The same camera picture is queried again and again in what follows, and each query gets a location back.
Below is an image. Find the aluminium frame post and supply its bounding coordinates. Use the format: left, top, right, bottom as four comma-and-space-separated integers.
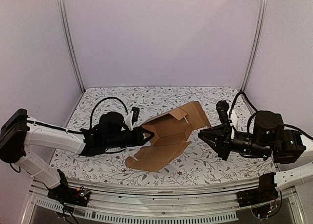
57, 0, 86, 93
240, 0, 268, 91

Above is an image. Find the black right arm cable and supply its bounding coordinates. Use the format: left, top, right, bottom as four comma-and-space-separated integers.
229, 91, 313, 140

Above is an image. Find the left aluminium frame post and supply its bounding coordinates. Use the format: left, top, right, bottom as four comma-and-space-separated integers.
57, 0, 86, 93

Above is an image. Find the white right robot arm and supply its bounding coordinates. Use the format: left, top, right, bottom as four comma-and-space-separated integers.
198, 111, 312, 202

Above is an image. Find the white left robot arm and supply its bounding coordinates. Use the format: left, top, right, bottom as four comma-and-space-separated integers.
0, 108, 155, 202

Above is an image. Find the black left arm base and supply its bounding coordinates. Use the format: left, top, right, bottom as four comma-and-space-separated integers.
47, 169, 91, 207

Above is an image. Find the right aluminium frame post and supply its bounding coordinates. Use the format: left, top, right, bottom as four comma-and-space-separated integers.
240, 0, 268, 91

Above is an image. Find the floral patterned table mat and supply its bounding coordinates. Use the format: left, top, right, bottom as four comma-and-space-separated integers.
50, 87, 276, 187

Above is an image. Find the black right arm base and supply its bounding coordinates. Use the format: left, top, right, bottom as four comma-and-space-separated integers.
236, 172, 281, 220

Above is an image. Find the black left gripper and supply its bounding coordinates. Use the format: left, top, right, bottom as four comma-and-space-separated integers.
104, 126, 154, 150

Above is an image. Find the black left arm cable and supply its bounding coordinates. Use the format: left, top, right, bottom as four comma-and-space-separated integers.
89, 96, 129, 132

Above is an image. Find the brown cardboard box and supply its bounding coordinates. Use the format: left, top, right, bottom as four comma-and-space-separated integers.
125, 101, 211, 172

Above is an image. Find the aluminium front rail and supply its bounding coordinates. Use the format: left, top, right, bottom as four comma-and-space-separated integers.
19, 179, 304, 224

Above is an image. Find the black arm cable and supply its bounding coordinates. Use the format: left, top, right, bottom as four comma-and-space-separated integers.
89, 96, 129, 132
229, 91, 313, 140

